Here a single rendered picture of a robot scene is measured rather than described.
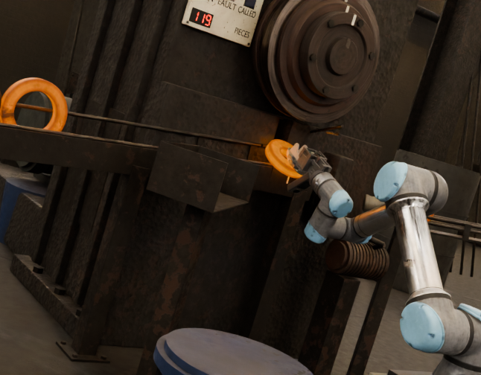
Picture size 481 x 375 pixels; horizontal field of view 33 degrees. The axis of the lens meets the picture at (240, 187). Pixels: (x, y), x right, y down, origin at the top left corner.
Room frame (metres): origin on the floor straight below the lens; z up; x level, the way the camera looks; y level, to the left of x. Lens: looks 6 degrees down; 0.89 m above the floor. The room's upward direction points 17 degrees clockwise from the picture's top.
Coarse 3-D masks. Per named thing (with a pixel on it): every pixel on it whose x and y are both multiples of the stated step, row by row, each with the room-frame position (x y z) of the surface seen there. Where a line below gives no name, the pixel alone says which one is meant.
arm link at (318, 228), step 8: (312, 216) 2.53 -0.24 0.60; (320, 216) 2.50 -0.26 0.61; (328, 216) 2.49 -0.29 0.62; (312, 224) 2.52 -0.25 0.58; (320, 224) 2.50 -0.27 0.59; (328, 224) 2.50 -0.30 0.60; (336, 224) 2.53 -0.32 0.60; (344, 224) 2.54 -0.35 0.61; (312, 232) 2.52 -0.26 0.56; (320, 232) 2.51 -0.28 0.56; (328, 232) 2.52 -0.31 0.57; (336, 232) 2.53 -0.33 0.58; (344, 232) 2.54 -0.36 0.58; (312, 240) 2.53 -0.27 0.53; (320, 240) 2.53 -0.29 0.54
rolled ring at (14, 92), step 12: (24, 84) 2.18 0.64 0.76; (36, 84) 2.20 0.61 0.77; (48, 84) 2.22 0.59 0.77; (12, 96) 2.16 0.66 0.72; (48, 96) 2.24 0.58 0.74; (60, 96) 2.24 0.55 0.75; (12, 108) 2.17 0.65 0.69; (60, 108) 2.25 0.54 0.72; (0, 120) 2.18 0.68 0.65; (12, 120) 2.17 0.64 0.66; (60, 120) 2.25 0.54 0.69
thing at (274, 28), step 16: (288, 0) 2.60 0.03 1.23; (304, 0) 2.63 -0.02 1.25; (272, 16) 2.63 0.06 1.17; (288, 16) 2.61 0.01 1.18; (272, 32) 2.58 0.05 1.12; (272, 48) 2.59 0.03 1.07; (272, 64) 2.60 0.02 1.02; (272, 80) 2.61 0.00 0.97; (368, 80) 2.84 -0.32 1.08; (272, 96) 2.69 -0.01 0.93; (288, 112) 2.68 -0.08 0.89; (304, 112) 2.71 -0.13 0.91; (336, 112) 2.79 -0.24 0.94
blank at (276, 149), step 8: (272, 144) 2.71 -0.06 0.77; (280, 144) 2.74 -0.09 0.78; (288, 144) 2.77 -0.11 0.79; (272, 152) 2.67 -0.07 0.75; (280, 152) 2.70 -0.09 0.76; (272, 160) 2.67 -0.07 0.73; (280, 160) 2.65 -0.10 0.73; (280, 168) 2.66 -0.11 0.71; (288, 168) 2.65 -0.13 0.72; (296, 176) 2.68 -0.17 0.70
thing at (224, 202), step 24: (168, 144) 2.15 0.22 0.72; (168, 168) 2.15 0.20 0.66; (192, 168) 2.13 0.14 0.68; (216, 168) 2.10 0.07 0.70; (240, 168) 2.36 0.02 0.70; (168, 192) 2.14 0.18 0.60; (192, 192) 2.12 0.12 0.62; (216, 192) 2.10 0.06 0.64; (240, 192) 2.35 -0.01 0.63; (192, 216) 2.25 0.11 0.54; (192, 240) 2.24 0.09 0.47; (192, 264) 2.26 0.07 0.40; (168, 288) 2.25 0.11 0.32; (168, 312) 2.24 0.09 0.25; (144, 360) 2.25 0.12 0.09
